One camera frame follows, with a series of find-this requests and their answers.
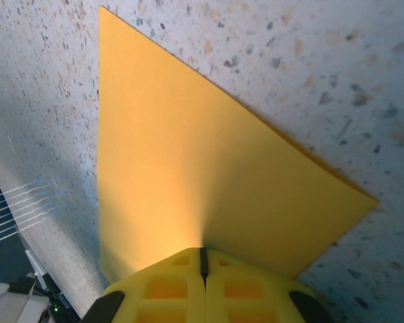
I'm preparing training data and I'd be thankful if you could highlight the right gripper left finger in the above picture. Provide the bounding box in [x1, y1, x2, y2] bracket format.
[83, 247, 206, 323]

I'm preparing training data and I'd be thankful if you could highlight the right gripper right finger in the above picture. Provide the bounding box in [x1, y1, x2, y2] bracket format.
[203, 247, 335, 323]

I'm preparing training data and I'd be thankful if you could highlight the orange paper sheet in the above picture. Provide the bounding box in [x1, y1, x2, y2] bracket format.
[97, 5, 380, 287]

